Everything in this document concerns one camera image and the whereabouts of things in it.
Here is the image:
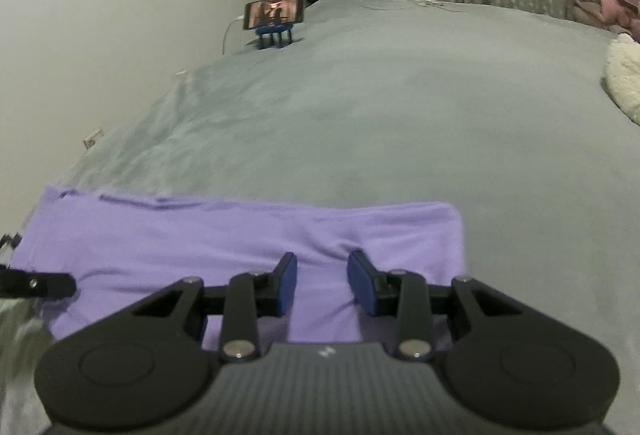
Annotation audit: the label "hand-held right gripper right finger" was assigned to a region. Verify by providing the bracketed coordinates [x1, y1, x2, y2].
[346, 249, 523, 362]

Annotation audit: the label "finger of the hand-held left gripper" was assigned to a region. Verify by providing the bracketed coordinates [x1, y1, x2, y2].
[0, 265, 77, 301]

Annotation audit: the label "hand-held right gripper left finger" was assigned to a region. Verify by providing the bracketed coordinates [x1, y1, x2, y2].
[131, 251, 299, 362]

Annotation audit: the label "purple pants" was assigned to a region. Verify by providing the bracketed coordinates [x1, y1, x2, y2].
[10, 185, 466, 351]

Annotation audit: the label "blue phone stand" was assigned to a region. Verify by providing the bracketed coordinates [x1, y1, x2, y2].
[255, 26, 301, 51]

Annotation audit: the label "smartphone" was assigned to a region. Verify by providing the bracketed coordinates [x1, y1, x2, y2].
[242, 0, 308, 31]

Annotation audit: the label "white fleece plush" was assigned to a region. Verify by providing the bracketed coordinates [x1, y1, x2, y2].
[602, 34, 640, 126]

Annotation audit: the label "pink blanket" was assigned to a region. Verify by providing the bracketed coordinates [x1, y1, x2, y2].
[571, 0, 640, 41]

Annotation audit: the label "white phone charging cable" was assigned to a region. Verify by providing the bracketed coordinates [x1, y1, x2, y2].
[222, 15, 246, 56]

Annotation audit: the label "white cable on bed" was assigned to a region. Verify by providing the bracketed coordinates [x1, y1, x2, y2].
[370, 0, 466, 11]

